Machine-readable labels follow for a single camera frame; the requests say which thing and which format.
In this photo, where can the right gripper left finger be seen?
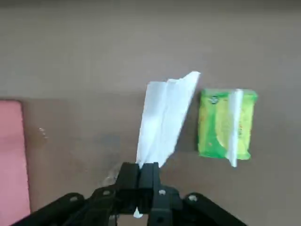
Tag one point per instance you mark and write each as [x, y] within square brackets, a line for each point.
[105, 195]

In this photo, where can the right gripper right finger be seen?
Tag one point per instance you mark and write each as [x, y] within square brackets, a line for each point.
[164, 202]

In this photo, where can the white paper tissue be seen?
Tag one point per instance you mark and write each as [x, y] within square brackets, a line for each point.
[164, 117]

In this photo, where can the pink plastic container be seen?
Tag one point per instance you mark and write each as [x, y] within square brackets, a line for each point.
[11, 153]

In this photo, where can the green tissue pack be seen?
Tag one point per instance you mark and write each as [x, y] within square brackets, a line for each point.
[211, 122]

